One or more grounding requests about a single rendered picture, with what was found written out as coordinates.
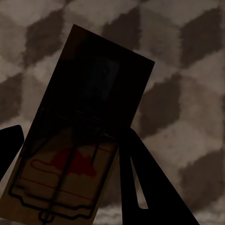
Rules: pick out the mousetrap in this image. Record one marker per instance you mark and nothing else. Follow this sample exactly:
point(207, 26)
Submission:
point(72, 147)

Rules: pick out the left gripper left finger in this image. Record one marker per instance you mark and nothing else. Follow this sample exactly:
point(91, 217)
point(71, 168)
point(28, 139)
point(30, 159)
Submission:
point(11, 140)

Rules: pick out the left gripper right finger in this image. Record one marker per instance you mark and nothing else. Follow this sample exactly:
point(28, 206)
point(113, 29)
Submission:
point(166, 207)

